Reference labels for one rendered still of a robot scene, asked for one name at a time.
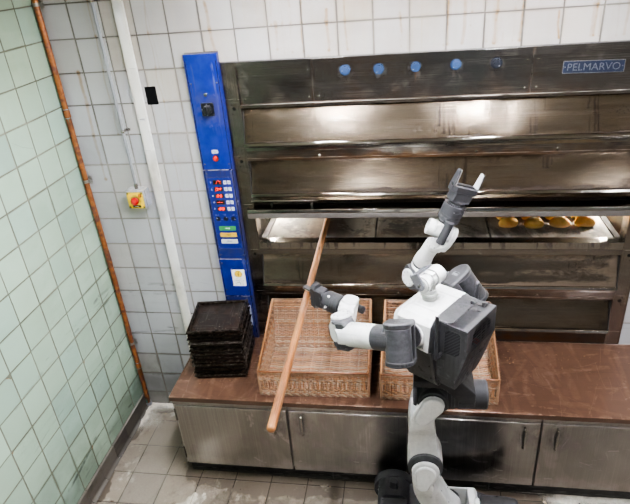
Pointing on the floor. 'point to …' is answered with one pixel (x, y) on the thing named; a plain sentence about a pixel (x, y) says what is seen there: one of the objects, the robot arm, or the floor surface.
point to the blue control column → (207, 75)
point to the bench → (445, 425)
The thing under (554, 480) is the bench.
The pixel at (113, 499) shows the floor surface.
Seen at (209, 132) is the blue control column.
